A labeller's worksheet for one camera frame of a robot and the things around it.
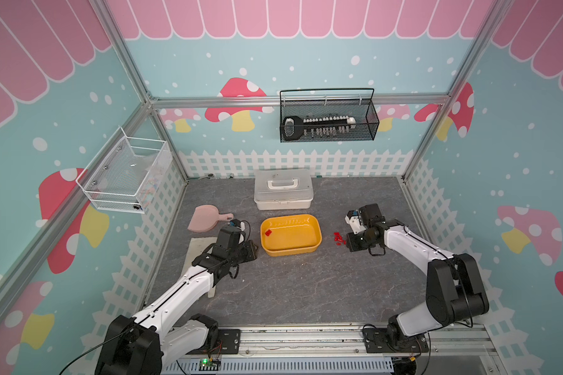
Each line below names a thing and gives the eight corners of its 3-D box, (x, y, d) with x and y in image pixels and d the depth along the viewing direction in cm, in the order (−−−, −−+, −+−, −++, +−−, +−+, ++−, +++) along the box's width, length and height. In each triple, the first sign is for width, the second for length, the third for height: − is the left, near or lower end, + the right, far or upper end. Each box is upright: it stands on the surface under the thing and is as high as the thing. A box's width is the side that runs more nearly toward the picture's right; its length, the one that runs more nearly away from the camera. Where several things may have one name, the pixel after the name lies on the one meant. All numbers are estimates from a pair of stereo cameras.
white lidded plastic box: (255, 212, 109) (252, 195, 99) (260, 174, 125) (257, 155, 115) (310, 212, 109) (313, 195, 99) (308, 174, 125) (309, 155, 115)
